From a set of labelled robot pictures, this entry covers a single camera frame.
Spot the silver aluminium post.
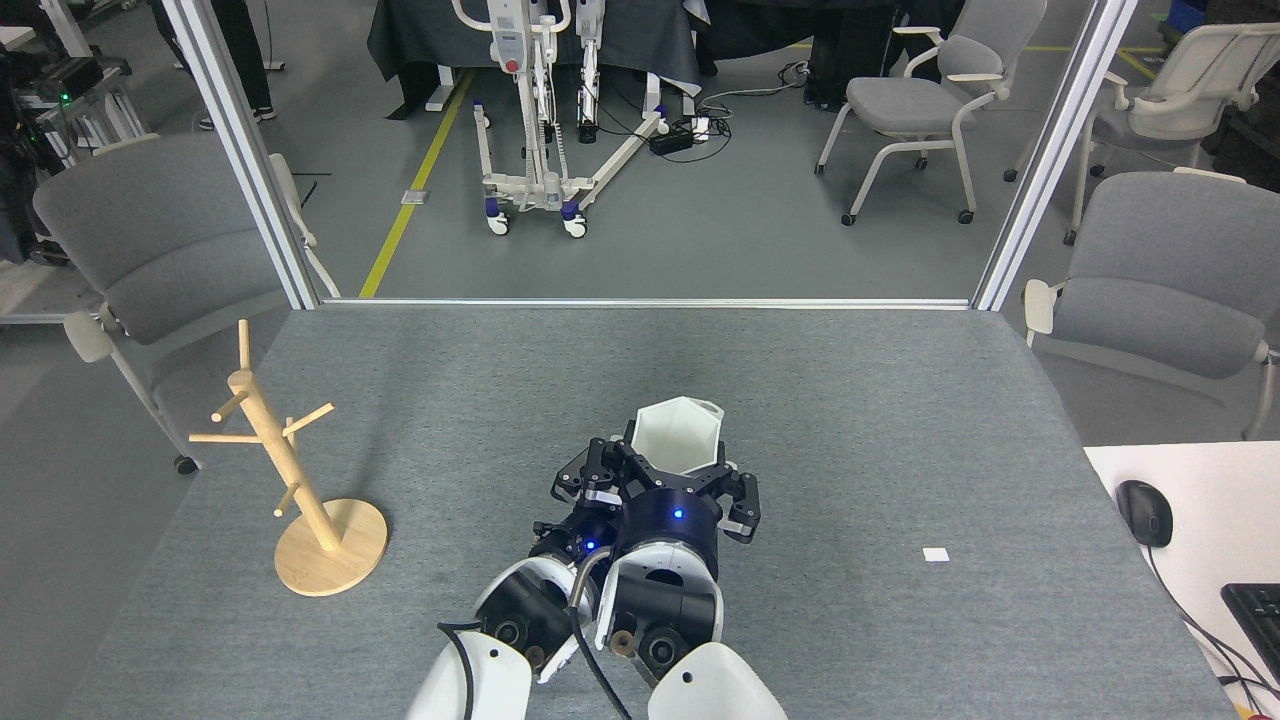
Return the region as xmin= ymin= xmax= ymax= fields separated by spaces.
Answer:
xmin=160 ymin=0 xmax=341 ymax=311
xmin=972 ymin=0 xmax=1141 ymax=311

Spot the black table cloth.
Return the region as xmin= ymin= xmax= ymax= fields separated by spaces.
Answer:
xmin=367 ymin=0 xmax=701 ymax=121

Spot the white stand on wheels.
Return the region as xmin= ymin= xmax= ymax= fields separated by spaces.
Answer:
xmin=450 ymin=0 xmax=671 ymax=239

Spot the silver table edge rail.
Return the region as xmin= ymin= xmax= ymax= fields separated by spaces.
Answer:
xmin=320 ymin=297 xmax=976 ymax=310

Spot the black computer mouse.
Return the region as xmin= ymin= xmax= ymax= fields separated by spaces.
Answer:
xmin=1116 ymin=480 xmax=1174 ymax=548

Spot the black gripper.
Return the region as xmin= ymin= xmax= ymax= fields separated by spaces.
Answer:
xmin=530 ymin=445 xmax=621 ymax=566
xmin=605 ymin=437 xmax=763 ymax=561

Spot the white desk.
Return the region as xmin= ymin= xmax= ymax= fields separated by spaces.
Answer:
xmin=1084 ymin=441 xmax=1280 ymax=720

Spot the black mouse cable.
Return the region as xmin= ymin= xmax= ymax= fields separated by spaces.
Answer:
xmin=1145 ymin=545 xmax=1280 ymax=696

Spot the person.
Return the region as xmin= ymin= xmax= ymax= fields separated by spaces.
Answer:
xmin=148 ymin=0 xmax=278 ymax=132

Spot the metal equipment rack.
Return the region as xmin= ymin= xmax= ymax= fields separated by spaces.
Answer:
xmin=0 ymin=0 xmax=151 ymax=171

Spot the wooden cup rack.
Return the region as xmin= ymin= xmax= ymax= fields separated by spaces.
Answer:
xmin=189 ymin=320 xmax=388 ymax=598

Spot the grey office chair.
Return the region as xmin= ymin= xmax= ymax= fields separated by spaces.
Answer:
xmin=814 ymin=0 xmax=1048 ymax=227
xmin=33 ymin=132 xmax=341 ymax=476
xmin=1022 ymin=168 xmax=1280 ymax=441
xmin=1004 ymin=22 xmax=1280 ymax=247

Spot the white faceted cup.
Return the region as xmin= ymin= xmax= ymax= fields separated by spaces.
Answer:
xmin=626 ymin=396 xmax=725 ymax=479

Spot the black keyboard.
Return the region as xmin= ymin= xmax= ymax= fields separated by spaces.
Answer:
xmin=1221 ymin=583 xmax=1280 ymax=691

